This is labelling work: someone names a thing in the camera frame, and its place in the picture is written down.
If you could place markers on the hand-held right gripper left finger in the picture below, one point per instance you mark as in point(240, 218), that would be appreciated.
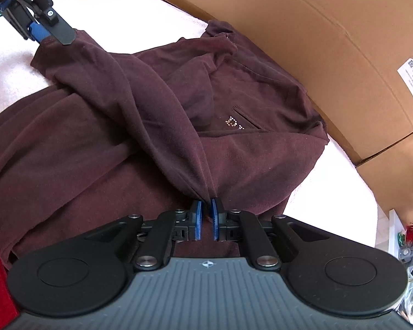
point(199, 220)

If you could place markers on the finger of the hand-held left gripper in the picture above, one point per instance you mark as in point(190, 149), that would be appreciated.
point(51, 17)
point(38, 32)

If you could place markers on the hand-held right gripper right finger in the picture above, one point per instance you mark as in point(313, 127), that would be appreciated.
point(214, 220)

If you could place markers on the dark brown polo shirt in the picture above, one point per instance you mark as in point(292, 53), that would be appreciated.
point(124, 127)

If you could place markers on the white terry towel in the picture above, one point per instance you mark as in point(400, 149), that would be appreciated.
point(124, 31)

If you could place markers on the white side table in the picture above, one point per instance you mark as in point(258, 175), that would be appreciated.
point(394, 233)

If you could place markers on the plain cardboard box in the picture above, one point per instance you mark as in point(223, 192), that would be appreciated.
point(399, 178)

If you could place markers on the large cardboard box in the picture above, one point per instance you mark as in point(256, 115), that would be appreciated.
point(296, 24)

